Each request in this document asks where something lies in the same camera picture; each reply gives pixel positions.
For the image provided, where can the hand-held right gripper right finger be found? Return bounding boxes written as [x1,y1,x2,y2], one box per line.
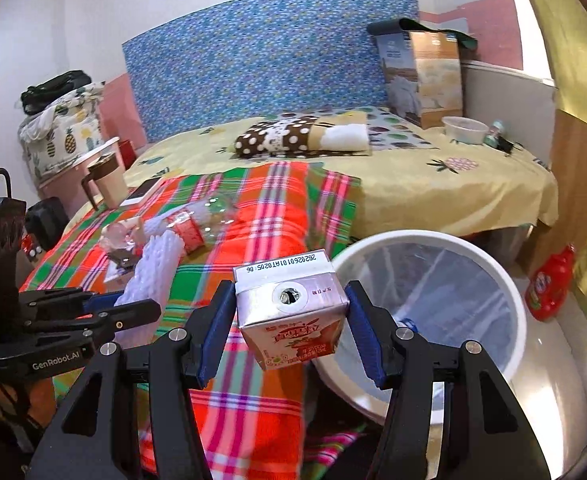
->
[343,280,549,480]

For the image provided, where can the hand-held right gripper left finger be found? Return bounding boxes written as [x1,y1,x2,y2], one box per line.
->
[24,280,239,480]

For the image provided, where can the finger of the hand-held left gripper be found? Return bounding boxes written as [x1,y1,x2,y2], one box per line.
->
[18,287,124,319]
[24,299,162,345]

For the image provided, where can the white foam net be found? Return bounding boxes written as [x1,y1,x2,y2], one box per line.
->
[114,232,184,318]

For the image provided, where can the red and silver juice carton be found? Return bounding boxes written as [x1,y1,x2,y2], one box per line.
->
[232,252,350,372]

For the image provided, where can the white round trash bin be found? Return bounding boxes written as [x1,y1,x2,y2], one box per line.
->
[306,230,528,423]

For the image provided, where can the clear bottle with red label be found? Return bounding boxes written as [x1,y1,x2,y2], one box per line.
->
[166,195,244,256]

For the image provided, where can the white phone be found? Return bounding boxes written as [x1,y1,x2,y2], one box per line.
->
[118,177,167,207]

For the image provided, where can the red green plaid blanket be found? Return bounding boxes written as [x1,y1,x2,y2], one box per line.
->
[18,160,369,476]

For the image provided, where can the pink storage box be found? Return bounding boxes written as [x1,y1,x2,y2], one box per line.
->
[38,137,124,202]

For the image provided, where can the pineapple print bag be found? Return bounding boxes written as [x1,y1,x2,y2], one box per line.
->
[18,82,105,181]

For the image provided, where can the yellow pineapple print bedsheet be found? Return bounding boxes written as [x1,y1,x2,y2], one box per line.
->
[64,105,559,241]

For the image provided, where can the black bag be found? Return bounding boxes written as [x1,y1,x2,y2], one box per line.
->
[21,70,92,116]

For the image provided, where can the red detergent bottle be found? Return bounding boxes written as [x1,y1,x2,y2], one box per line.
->
[525,244,577,322]

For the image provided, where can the white folded towel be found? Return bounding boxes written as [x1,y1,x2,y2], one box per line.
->
[322,122,372,154]

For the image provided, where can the brown polka dot pillow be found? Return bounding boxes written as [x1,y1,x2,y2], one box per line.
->
[234,114,327,158]

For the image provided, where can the spotted white pillow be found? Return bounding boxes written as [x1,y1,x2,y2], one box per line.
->
[363,105,437,150]

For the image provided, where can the white plastic bowl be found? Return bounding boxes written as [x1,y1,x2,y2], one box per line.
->
[441,116,489,145]

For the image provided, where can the printed cardboard box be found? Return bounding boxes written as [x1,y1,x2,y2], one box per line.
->
[376,30,464,130]

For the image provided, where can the wooden board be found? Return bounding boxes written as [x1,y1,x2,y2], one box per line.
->
[518,110,587,276]

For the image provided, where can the white cabinet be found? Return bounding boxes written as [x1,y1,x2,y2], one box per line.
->
[461,60,557,161]

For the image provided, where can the blue patterned headboard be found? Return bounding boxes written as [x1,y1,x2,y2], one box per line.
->
[122,0,420,143]

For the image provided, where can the yellow curtain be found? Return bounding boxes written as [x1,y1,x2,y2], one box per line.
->
[518,0,587,311]

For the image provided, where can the beige cup with handle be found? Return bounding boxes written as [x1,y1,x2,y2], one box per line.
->
[81,152,130,209]

